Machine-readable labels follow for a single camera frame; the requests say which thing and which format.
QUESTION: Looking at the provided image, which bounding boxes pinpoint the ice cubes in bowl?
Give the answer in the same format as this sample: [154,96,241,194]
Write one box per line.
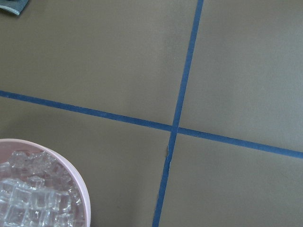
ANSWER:
[0,150,86,227]

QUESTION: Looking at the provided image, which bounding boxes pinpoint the pink bowl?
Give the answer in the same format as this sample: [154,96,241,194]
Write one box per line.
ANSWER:
[0,139,91,227]

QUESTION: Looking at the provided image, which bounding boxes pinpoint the grey folded cloth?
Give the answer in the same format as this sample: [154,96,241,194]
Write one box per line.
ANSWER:
[0,0,29,16]

